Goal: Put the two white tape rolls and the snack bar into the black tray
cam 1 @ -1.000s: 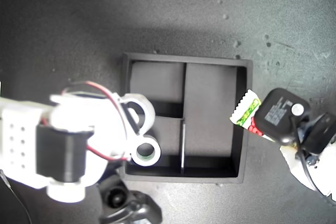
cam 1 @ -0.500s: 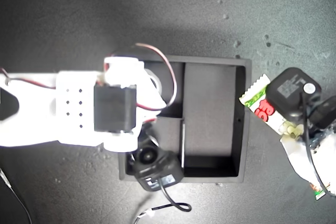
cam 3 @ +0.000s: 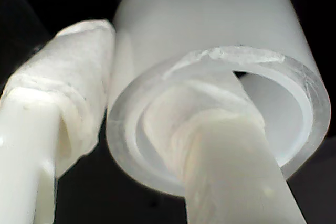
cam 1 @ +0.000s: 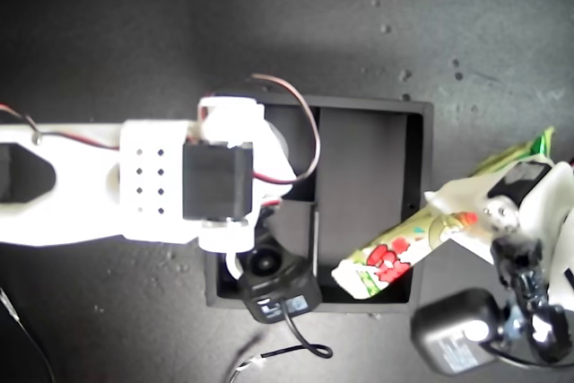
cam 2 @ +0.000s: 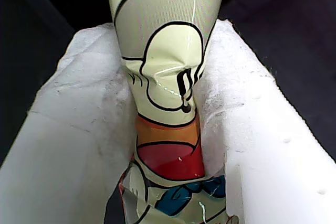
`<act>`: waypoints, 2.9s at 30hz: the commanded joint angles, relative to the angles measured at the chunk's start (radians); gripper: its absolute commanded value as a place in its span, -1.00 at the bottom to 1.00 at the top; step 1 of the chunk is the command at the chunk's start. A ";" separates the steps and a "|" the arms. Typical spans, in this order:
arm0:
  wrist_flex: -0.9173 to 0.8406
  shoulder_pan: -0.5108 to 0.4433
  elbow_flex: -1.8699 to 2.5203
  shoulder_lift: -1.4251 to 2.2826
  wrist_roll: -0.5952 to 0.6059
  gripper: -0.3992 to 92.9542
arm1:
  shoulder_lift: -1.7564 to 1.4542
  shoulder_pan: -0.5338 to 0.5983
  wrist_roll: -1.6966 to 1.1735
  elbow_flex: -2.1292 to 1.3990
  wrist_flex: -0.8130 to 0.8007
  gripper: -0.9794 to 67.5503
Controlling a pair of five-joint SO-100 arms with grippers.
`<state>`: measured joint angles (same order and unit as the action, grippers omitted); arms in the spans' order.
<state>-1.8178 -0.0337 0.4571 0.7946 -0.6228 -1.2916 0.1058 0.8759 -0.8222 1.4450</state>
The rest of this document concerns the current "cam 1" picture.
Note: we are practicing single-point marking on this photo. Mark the snack bar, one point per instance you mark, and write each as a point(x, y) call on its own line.
point(390, 257)

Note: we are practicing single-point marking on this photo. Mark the black tray with wells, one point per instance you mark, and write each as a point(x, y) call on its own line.
point(359, 154)

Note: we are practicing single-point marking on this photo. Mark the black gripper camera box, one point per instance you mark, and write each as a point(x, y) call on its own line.
point(296, 284)
point(453, 333)

